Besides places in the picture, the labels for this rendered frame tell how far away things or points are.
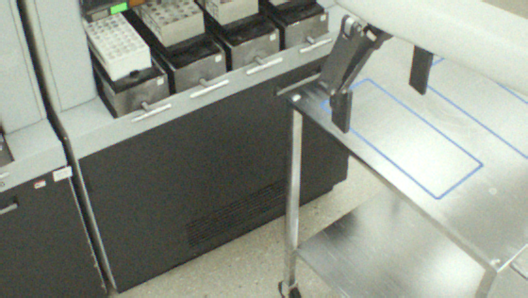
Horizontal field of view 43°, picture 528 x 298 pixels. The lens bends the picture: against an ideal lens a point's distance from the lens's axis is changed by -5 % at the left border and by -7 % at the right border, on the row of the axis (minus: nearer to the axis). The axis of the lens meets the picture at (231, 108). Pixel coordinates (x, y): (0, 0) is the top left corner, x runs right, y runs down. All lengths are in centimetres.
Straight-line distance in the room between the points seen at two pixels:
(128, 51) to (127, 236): 55
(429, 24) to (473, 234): 78
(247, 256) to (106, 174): 69
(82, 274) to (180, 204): 34
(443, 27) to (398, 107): 95
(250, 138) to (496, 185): 76
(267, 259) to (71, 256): 67
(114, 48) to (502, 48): 118
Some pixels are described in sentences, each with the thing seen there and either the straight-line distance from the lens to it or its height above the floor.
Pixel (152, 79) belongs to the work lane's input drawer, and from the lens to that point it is 160.
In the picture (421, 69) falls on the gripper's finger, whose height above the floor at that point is 123.
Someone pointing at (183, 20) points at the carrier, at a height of 88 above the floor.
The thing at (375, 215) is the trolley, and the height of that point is 28.
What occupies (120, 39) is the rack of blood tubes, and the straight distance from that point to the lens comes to 164.
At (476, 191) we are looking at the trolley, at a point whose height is 82.
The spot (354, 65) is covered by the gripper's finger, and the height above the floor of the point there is 129.
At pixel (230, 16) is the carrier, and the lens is 172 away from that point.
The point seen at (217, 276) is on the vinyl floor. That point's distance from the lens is 220.
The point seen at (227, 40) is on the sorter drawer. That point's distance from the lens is 170.
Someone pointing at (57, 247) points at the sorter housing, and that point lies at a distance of 184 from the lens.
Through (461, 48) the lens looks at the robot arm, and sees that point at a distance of 57.
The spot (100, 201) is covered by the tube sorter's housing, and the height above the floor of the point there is 50.
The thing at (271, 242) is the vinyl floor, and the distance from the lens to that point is 227.
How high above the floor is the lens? 182
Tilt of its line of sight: 42 degrees down
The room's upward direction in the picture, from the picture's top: 3 degrees counter-clockwise
